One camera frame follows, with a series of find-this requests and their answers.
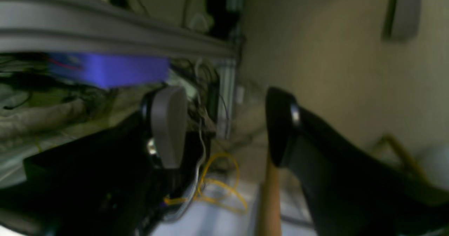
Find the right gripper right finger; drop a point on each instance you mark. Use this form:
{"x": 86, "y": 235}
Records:
{"x": 348, "y": 193}

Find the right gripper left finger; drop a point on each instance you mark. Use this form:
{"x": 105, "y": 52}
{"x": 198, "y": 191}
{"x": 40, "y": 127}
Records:
{"x": 107, "y": 183}

